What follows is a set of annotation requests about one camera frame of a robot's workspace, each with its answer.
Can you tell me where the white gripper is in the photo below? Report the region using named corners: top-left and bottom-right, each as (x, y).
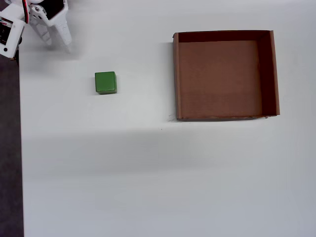
top-left (27, 0), bottom-right (73, 53)

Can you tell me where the green cube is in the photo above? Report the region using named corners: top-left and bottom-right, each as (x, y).
top-left (94, 71), bottom-right (118, 95)

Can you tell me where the brown cardboard box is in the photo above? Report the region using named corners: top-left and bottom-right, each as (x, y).
top-left (172, 30), bottom-right (281, 121)

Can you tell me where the red black servo cable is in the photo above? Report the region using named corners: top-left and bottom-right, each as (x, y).
top-left (21, 0), bottom-right (32, 24)

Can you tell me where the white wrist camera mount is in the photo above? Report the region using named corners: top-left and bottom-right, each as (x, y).
top-left (0, 4), bottom-right (26, 59)

